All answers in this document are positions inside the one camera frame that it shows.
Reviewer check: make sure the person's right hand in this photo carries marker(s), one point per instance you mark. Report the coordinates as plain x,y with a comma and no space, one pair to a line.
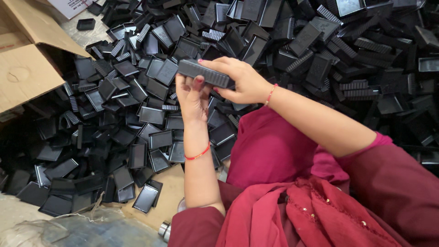
241,80

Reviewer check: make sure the person's left hand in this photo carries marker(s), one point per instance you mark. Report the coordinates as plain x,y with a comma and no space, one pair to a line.
192,99

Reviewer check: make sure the person's left fingers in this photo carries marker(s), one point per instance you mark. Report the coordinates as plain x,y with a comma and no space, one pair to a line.
192,84

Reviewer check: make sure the black ribbed plastic case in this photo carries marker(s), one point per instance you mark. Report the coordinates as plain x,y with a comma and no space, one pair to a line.
205,73

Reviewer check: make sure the heap of black plastic trays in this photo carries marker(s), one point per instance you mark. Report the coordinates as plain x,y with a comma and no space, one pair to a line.
260,68

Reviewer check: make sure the brown cardboard sheet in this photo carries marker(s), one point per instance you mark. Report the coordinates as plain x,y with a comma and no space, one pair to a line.
164,199

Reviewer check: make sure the white printed cardboard box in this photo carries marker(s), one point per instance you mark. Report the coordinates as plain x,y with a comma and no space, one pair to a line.
70,7

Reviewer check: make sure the steel bottle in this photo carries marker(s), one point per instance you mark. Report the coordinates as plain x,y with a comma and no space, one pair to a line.
165,230

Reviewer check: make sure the person's maroon clothing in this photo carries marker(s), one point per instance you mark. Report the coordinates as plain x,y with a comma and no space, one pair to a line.
308,195

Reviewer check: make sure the brown cardboard carton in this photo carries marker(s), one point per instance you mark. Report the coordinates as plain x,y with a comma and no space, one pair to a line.
31,58

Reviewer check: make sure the clear plastic sheet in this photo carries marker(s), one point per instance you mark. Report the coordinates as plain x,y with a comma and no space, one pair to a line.
68,228

